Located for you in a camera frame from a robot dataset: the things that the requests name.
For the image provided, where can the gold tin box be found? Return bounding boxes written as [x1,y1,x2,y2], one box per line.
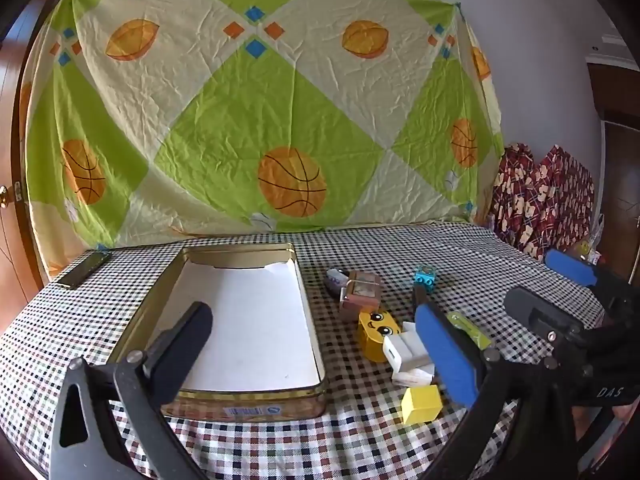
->
[107,242,328,421]

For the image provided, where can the brown picture box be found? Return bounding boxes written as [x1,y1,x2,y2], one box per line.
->
[339,270,382,323]

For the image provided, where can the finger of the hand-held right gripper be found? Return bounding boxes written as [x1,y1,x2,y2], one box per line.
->
[502,286,583,348]
[544,248,613,291]

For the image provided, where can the dark rectangular case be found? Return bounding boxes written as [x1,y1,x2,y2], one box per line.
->
[59,251,112,290]

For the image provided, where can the brown wooden door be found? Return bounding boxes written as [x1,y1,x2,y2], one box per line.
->
[0,0,51,286]

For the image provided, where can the checkered tablecloth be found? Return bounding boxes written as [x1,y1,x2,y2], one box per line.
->
[0,222,608,480]

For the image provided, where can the small white box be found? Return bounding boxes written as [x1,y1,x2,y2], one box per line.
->
[391,367,436,388]

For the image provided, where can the red printed cloth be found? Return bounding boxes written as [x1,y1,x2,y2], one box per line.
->
[487,142,596,261]

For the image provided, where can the white charger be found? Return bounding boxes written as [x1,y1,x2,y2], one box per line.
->
[382,332,433,373]

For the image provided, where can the dark wooden door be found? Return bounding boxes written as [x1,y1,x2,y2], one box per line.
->
[587,35,640,281]

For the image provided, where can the white paper liner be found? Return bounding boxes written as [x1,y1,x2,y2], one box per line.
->
[180,259,321,391]

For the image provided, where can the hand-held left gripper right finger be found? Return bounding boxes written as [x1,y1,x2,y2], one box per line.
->
[414,303,583,480]

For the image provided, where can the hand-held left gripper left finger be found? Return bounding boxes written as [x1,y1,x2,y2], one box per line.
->
[47,301,213,480]

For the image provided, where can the clear plastic bag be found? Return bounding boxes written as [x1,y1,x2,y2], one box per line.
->
[570,215,606,266]

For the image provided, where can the yellow smiley face box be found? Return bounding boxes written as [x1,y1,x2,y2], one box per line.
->
[356,308,401,363]

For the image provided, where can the yellow cube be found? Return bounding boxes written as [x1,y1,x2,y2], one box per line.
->
[401,385,444,426]

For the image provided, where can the green packet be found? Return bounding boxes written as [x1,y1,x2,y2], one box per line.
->
[446,311,492,351]

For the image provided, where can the basketball print hanging sheet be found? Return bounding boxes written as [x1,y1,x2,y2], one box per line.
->
[20,0,506,281]

